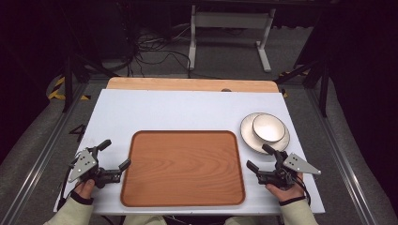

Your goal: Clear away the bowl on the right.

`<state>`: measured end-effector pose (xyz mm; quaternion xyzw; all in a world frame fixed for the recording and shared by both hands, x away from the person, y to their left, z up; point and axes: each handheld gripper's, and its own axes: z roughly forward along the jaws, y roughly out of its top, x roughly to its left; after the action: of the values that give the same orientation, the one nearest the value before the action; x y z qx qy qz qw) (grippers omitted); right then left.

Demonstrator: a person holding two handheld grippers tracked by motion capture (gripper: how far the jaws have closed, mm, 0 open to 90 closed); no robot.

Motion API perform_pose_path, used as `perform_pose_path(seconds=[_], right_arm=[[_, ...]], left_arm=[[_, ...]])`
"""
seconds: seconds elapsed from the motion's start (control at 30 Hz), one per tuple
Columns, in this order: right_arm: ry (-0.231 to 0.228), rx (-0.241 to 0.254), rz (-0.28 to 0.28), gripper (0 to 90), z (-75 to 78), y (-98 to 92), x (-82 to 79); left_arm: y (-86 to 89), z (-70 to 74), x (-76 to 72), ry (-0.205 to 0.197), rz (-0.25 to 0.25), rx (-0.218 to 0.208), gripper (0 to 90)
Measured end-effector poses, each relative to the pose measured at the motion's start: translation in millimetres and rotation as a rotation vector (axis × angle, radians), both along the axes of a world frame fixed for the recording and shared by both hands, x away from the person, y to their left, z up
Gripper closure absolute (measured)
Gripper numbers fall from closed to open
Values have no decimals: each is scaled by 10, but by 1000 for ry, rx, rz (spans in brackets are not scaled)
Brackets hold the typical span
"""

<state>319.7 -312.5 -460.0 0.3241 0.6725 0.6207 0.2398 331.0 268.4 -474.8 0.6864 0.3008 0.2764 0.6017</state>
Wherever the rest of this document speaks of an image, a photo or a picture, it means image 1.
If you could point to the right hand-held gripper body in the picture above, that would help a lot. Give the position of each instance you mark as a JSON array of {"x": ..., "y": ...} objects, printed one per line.
[{"x": 298, "y": 165}]

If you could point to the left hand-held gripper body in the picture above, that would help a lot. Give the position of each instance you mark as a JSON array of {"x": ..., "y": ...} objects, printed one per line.
[{"x": 84, "y": 164}]

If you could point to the white bowl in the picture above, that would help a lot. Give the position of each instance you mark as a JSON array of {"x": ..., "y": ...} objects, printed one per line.
[{"x": 268, "y": 128}]

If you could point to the white plate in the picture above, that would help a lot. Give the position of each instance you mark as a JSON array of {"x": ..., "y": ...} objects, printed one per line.
[{"x": 250, "y": 137}]

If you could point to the brown wooden tray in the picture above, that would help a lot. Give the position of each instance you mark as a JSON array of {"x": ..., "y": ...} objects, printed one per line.
[{"x": 183, "y": 168}]

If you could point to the person's left hand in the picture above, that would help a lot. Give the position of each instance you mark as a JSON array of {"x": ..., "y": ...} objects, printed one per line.
[{"x": 85, "y": 189}]

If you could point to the person's right hand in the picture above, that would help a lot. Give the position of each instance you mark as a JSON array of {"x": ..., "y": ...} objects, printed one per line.
[{"x": 285, "y": 193}]

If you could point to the yellow black floor tape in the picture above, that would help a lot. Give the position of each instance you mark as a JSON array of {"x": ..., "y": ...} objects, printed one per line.
[{"x": 54, "y": 93}]

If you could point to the black tripod stand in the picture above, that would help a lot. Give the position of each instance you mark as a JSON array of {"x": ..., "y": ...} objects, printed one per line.
[
  {"x": 68, "y": 81},
  {"x": 324, "y": 84}
]

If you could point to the white table board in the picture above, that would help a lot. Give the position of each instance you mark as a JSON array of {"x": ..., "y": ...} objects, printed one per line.
[{"x": 175, "y": 109}]

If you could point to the white metal stand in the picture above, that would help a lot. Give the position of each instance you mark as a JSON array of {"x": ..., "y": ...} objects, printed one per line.
[{"x": 231, "y": 20}]

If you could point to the aluminium floor rail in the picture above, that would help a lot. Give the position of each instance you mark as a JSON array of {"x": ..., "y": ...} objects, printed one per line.
[
  {"x": 40, "y": 156},
  {"x": 338, "y": 156}
]

